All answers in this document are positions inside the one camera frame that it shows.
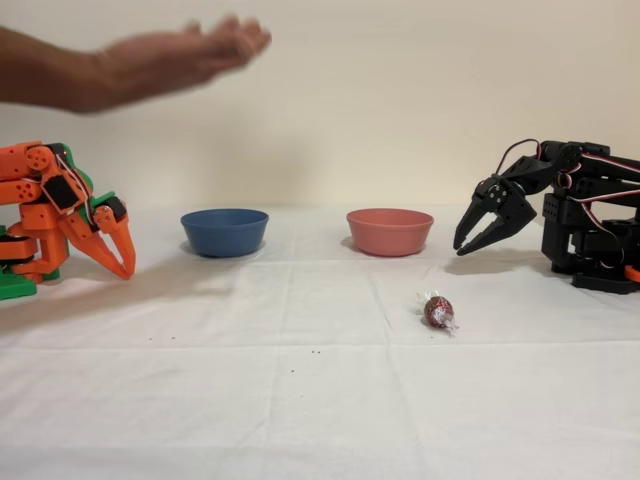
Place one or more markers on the green and orange gripper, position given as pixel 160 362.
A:
pixel 111 223

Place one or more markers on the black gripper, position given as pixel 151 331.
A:
pixel 501 199

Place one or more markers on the red candy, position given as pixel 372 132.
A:
pixel 437 312

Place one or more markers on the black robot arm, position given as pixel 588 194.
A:
pixel 575 225

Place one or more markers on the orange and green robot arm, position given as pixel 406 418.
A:
pixel 35 220

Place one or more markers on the person's right hand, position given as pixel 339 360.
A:
pixel 175 62

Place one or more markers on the pink bowl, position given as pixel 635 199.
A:
pixel 390 232

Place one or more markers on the blue bowl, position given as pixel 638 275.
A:
pixel 225 232

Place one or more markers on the orange base clamp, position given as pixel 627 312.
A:
pixel 634 273

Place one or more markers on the white tablecloth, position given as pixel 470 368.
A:
pixel 300 400

